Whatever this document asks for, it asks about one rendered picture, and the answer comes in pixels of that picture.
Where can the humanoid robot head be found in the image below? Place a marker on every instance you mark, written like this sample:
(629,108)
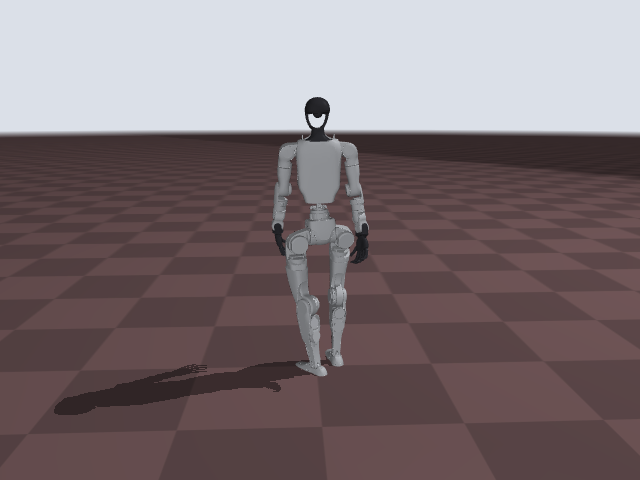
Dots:
(317,106)

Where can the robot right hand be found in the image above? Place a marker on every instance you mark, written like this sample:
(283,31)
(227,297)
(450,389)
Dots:
(361,245)

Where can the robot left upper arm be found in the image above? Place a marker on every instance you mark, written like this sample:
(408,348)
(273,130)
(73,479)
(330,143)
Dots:
(286,153)

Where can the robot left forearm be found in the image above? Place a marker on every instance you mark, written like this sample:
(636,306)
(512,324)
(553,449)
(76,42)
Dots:
(279,209)

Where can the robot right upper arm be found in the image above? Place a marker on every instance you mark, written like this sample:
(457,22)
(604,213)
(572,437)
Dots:
(349,151)

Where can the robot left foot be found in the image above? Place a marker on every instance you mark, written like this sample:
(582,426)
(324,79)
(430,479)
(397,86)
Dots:
(319,371)

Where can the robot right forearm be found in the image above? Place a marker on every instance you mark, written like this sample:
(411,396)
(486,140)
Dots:
(358,212)

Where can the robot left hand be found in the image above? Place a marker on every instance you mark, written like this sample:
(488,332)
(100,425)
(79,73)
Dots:
(278,237)

